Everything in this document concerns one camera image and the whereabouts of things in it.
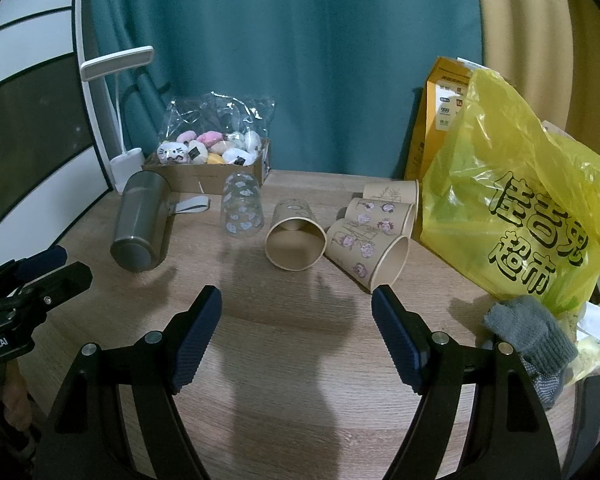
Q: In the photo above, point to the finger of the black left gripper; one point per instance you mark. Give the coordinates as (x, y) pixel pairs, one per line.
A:
(29, 308)
(16, 273)

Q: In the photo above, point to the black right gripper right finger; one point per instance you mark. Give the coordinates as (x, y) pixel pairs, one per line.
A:
(508, 433)

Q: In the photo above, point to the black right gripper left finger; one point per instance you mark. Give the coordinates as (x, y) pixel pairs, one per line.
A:
(88, 438)

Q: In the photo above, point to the clear patterned glass cup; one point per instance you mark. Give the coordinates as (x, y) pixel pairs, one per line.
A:
(241, 208)

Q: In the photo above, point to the brown paper cup back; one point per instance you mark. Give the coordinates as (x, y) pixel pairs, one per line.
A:
(393, 192)

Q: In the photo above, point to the plain brown paper cup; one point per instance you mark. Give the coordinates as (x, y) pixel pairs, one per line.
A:
(295, 240)

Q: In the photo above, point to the grey knitted glove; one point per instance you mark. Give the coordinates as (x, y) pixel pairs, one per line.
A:
(533, 332)

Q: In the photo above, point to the grey steel thermos bottle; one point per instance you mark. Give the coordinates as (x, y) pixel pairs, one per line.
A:
(141, 222)

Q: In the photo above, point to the white cat plush toy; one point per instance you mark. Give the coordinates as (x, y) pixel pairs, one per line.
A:
(173, 153)

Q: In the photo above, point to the cardboard box of plush toys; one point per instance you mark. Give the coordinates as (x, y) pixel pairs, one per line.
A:
(207, 179)

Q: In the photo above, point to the yellow plastic shopping bag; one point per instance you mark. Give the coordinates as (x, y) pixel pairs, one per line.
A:
(511, 206)

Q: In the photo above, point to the pink plush toy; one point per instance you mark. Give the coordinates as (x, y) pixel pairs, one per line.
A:
(210, 138)

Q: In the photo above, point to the clear plastic bag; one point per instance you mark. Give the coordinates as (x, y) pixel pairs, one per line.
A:
(244, 121)

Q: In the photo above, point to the yellow cardboard box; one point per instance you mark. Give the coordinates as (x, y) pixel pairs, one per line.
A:
(442, 99)

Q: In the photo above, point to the teal curtain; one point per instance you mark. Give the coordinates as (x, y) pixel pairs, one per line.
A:
(346, 76)

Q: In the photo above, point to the beige curtain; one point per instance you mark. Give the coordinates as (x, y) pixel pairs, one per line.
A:
(549, 50)

